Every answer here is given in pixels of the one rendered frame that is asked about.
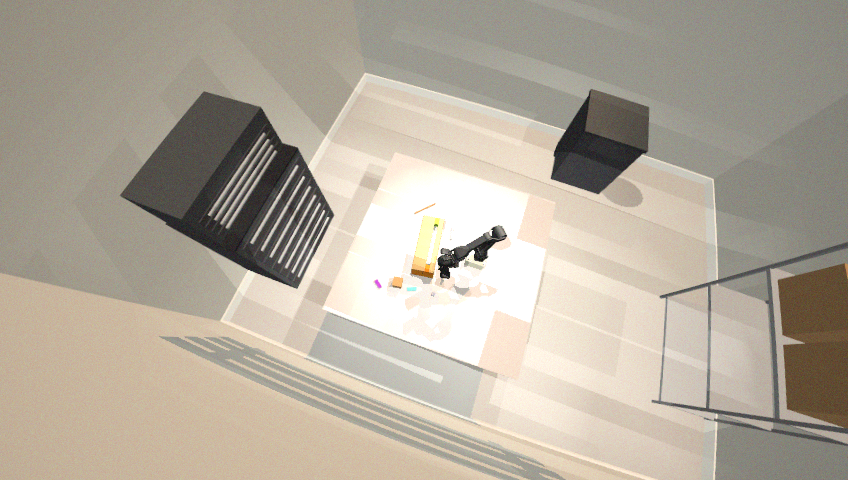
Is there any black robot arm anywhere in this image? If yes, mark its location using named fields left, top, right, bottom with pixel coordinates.
left=437, top=225, right=507, bottom=268

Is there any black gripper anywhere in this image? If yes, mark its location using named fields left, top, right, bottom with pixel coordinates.
left=438, top=248, right=452, bottom=279

